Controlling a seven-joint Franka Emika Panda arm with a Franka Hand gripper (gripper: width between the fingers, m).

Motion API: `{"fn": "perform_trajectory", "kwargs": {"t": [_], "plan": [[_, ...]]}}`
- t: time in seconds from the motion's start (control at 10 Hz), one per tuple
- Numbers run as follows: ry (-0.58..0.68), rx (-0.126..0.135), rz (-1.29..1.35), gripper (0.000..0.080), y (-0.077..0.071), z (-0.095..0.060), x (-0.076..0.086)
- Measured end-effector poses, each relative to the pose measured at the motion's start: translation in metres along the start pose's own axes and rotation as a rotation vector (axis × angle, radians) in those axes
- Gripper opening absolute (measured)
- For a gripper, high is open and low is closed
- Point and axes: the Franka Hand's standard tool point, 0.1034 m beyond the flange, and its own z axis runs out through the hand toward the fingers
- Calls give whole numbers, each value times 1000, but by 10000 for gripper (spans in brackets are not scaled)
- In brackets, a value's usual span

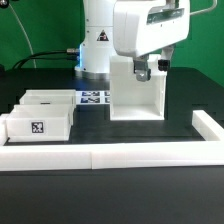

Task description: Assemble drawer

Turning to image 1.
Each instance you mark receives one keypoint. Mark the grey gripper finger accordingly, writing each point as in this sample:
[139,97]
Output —
[165,60]
[141,69]

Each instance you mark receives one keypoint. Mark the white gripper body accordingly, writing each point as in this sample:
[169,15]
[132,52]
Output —
[143,26]

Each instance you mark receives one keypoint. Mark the white drawer cabinet box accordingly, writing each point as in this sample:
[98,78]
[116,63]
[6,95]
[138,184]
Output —
[131,99]

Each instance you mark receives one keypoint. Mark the white front drawer tray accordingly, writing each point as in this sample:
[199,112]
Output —
[33,123]

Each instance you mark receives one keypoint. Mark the white drawer tray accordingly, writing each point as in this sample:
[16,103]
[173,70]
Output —
[33,123]
[49,97]

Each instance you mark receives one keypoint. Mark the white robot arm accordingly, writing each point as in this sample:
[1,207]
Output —
[97,47]

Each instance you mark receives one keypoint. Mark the white rear drawer tray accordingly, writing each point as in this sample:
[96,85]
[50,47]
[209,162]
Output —
[49,97]

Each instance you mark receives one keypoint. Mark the white fiducial marker sheet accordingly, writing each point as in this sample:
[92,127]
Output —
[95,97]

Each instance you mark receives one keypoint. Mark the white U-shaped fence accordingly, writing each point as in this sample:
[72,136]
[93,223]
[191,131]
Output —
[207,152]

